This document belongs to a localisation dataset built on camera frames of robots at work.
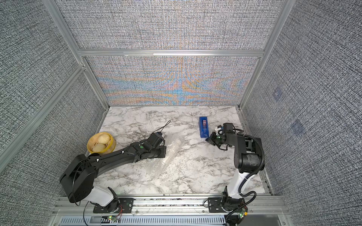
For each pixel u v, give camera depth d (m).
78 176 0.45
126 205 0.73
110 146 0.92
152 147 0.66
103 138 0.93
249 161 0.49
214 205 0.73
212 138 0.88
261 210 0.73
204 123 1.00
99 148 0.90
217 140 0.87
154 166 0.78
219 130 0.92
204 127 1.00
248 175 0.52
